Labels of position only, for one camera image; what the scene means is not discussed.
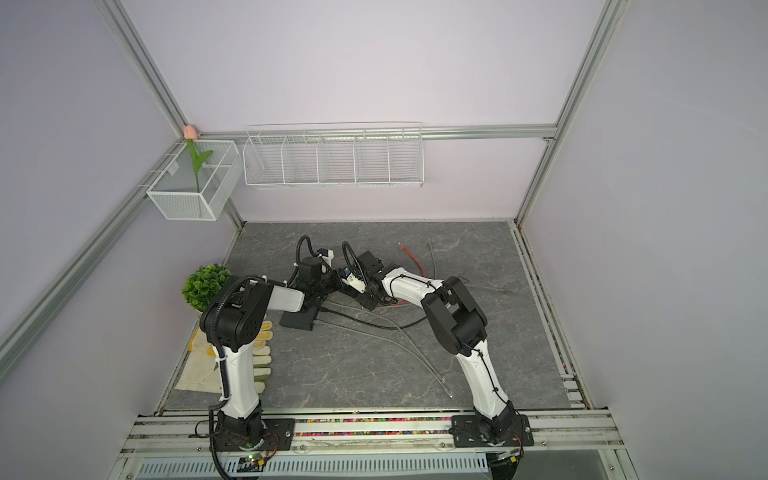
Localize pink artificial tulip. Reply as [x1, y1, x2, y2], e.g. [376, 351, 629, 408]
[183, 125, 213, 193]

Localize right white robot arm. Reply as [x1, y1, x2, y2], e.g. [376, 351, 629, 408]
[345, 251, 518, 443]

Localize green artificial plant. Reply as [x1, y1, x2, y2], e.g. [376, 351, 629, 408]
[182, 264, 232, 312]

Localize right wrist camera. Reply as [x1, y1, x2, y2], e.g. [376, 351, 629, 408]
[339, 268, 366, 296]

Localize white mesh square basket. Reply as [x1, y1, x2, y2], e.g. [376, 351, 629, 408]
[147, 140, 244, 221]

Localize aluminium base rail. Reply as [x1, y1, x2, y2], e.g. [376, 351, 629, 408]
[109, 410, 637, 479]

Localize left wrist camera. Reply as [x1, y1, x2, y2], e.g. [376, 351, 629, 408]
[317, 248, 335, 266]

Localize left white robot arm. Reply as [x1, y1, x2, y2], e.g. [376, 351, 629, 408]
[183, 249, 342, 422]

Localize black cable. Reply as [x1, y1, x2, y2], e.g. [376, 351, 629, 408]
[320, 307, 430, 331]

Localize red ethernet cable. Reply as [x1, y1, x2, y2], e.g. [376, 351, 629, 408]
[383, 242, 428, 308]

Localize grey ethernet cable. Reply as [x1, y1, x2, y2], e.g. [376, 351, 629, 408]
[314, 320, 455, 398]
[425, 238, 517, 295]
[317, 299, 448, 385]

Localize white wire long basket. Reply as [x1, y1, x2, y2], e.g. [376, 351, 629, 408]
[243, 122, 425, 188]

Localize small ribbed black switch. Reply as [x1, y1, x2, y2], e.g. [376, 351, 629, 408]
[332, 280, 358, 297]

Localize yellow white work glove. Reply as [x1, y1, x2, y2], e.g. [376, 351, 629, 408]
[175, 320, 274, 394]

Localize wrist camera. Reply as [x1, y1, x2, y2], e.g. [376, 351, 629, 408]
[339, 268, 366, 296]
[317, 248, 335, 266]

